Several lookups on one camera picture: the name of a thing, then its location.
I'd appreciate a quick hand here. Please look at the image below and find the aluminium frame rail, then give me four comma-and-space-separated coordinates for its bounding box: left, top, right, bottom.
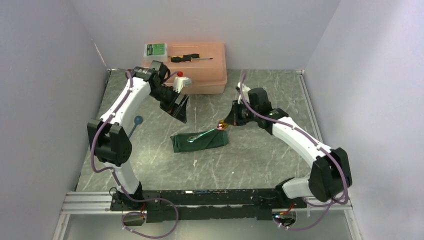
61, 188, 352, 214

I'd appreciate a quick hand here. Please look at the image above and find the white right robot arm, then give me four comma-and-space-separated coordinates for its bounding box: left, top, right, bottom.
224, 83, 353, 208

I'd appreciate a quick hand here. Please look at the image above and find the blue plastic spoon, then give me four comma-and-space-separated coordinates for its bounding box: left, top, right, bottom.
128, 115, 144, 138

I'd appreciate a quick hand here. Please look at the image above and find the green cloth napkin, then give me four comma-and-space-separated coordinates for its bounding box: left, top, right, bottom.
170, 130, 230, 153

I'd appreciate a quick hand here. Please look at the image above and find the black yellow screwdriver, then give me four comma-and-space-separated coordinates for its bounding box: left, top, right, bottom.
169, 53, 213, 63

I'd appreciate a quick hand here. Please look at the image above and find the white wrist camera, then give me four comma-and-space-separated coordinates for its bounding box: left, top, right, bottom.
172, 76, 192, 93
236, 82, 251, 99

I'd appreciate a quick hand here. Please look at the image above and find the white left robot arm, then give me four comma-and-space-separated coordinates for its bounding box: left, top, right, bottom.
87, 60, 192, 210

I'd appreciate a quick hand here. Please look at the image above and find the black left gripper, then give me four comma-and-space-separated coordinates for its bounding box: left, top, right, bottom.
149, 84, 190, 124

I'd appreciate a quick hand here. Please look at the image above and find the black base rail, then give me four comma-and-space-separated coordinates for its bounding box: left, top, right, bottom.
110, 188, 307, 223

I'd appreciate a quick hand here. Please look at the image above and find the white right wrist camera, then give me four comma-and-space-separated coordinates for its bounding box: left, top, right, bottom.
236, 82, 251, 99

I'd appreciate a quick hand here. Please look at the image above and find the green white small box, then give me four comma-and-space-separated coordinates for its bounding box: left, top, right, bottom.
143, 43, 168, 63

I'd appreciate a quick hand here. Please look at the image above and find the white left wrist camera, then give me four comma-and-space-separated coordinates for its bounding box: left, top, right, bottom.
172, 76, 192, 93

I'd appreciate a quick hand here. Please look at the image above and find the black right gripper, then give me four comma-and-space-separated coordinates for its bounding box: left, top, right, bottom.
224, 99, 259, 127

